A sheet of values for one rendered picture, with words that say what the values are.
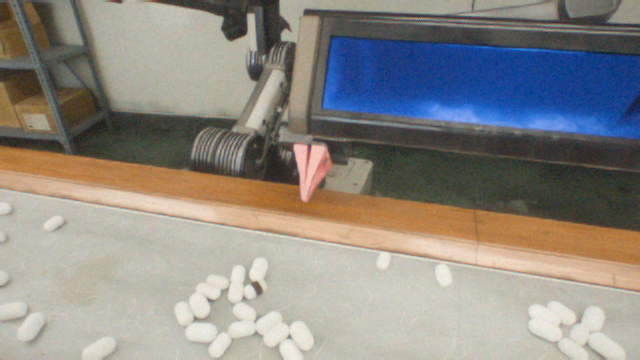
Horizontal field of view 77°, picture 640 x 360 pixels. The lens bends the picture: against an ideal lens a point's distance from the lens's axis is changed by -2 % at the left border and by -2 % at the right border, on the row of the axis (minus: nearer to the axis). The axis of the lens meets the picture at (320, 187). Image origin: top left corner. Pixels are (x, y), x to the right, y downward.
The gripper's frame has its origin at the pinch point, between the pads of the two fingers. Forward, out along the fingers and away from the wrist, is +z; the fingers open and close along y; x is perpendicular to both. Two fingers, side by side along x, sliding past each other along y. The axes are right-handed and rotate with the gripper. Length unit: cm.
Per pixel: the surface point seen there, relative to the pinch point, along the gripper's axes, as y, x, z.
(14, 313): -31.3, -9.2, 22.8
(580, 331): 36.1, -0.4, 12.0
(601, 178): 118, 177, -82
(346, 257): 6.6, 5.9, 7.0
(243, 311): -3.5, -4.9, 17.1
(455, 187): 38, 158, -60
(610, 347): 38.6, -1.7, 13.2
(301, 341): 4.7, -6.5, 19.0
